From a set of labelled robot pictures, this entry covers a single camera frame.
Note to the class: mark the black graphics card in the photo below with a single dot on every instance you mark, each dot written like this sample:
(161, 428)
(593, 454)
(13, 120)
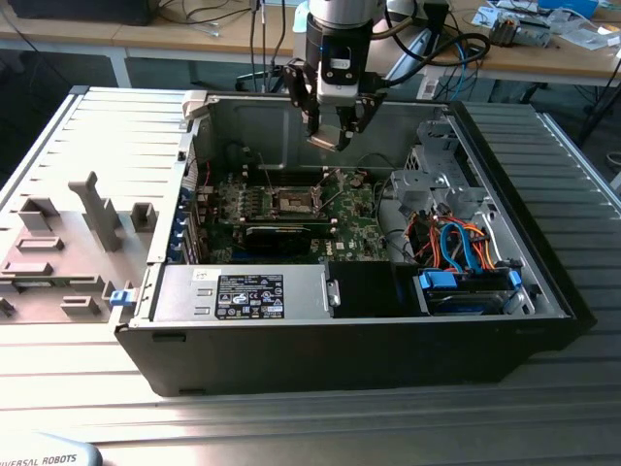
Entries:
(276, 242)

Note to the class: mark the silver power supply unit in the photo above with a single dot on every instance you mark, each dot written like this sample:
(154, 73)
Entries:
(184, 291)

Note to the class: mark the small blue plastic clip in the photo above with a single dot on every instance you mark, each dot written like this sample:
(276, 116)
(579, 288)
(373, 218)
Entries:
(119, 297)

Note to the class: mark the wooden desk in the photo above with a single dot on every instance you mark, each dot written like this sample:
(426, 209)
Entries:
(170, 36)
(533, 60)

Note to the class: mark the hard disk in blue carrier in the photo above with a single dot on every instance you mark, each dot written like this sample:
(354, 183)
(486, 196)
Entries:
(461, 303)

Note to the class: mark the black open PC case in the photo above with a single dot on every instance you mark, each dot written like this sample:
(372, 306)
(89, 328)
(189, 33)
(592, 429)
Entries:
(339, 359)

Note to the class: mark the copper finned heat sink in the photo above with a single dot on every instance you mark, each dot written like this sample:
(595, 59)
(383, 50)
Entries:
(504, 30)

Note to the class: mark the small CPU plate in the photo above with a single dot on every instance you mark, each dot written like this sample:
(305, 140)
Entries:
(324, 138)

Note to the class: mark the silver metal drive cage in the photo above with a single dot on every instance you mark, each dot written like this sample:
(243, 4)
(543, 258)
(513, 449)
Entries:
(427, 189)

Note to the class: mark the CPU socket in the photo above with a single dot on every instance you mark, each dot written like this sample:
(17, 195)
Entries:
(291, 200)

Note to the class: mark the black upright box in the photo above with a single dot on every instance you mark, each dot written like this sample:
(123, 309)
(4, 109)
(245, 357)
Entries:
(436, 24)

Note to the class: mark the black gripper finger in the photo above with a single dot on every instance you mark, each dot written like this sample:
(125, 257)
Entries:
(305, 92)
(364, 111)

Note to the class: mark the grey parts rack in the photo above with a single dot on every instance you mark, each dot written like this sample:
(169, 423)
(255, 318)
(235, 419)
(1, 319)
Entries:
(73, 233)

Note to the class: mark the blue box on desk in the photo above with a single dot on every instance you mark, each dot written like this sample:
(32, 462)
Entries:
(572, 6)

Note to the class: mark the grey metal device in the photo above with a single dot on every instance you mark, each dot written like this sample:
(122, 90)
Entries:
(533, 35)

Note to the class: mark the pale grey slanted panel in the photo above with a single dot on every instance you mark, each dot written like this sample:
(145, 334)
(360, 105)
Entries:
(407, 65)

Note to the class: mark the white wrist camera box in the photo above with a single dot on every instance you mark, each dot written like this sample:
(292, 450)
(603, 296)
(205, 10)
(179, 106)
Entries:
(337, 92)

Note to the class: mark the green motherboard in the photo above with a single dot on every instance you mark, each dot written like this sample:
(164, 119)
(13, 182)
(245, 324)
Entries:
(359, 228)

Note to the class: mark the black box on desk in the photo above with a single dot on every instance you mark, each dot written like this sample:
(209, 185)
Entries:
(73, 12)

